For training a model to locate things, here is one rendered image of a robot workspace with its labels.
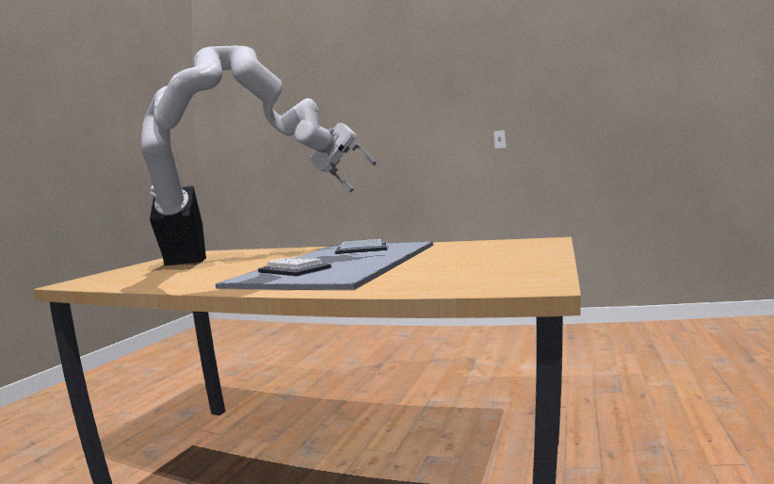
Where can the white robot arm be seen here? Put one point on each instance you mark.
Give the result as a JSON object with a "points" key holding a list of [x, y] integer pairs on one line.
{"points": [[169, 104]]}

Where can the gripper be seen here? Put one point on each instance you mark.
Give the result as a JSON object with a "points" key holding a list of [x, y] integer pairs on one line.
{"points": [[345, 136]]}

